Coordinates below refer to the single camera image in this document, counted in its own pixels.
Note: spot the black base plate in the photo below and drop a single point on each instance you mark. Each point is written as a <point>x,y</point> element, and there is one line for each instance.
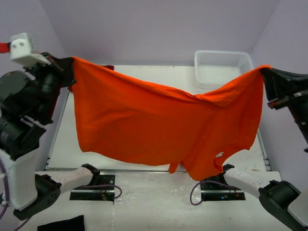
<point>216,183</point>
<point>103,179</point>

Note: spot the white plastic basket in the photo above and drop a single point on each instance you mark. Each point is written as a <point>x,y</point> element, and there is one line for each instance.
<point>213,69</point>

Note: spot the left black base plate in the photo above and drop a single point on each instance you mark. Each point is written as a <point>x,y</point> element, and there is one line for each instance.
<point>103,179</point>

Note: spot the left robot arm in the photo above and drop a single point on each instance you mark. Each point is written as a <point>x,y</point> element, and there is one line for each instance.
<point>27,192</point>

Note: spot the orange t shirt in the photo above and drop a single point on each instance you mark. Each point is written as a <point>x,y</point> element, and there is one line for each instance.
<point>141,122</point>

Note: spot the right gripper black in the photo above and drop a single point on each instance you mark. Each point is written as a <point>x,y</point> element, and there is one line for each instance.
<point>278,84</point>

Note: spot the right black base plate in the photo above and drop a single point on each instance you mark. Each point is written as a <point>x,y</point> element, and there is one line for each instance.
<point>216,183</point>

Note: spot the black cloth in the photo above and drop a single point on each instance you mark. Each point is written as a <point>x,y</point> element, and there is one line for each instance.
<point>74,224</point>

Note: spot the folded dark red shirt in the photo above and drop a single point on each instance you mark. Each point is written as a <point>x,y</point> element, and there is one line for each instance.
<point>108,67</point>

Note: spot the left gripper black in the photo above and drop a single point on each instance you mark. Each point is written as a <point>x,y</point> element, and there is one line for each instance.
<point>65,67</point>

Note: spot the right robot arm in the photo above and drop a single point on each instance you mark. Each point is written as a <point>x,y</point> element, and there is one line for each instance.
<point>279,198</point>

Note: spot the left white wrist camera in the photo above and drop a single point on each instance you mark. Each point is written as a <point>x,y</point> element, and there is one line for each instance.
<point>23,51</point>

